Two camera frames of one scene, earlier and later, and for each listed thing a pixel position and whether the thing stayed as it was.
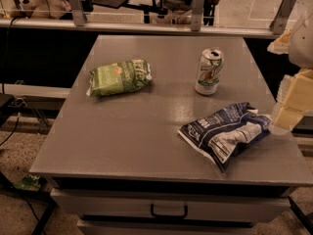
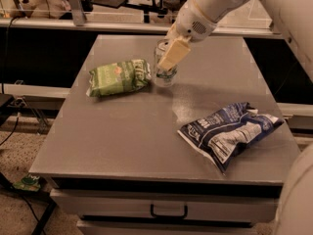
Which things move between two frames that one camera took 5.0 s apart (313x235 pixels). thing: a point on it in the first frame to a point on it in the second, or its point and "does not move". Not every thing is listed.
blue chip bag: x=224 y=133 does not move
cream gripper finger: x=281 y=44 to x=172 y=33
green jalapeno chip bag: x=118 y=77 does not move
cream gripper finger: x=294 y=99 to x=174 y=55
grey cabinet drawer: x=156 y=204 does not move
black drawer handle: x=177 y=216 does not move
